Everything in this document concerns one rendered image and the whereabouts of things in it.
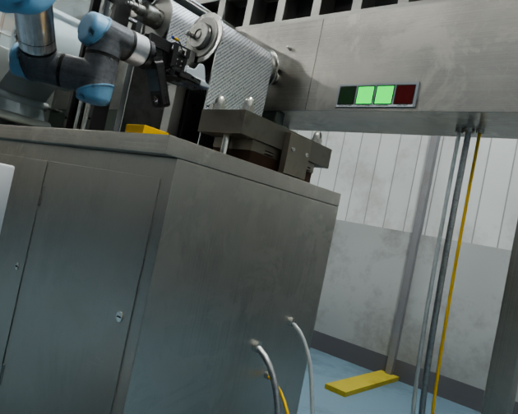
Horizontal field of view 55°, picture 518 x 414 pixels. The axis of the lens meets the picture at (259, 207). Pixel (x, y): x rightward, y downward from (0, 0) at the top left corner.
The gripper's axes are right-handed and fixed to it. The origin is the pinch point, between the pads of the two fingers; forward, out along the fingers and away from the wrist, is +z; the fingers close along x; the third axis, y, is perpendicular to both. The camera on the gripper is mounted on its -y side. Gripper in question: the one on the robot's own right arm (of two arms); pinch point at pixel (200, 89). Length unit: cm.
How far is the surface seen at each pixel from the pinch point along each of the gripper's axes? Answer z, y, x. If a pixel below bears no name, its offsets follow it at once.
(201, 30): 0.3, 17.1, 5.4
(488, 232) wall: 212, -11, -20
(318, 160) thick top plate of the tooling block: 32.6, -10.9, -20.1
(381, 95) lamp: 34, 9, -35
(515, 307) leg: 51, -40, -75
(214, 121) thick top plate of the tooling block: -1.6, -9.4, -9.8
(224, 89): 8.1, 2.5, -0.5
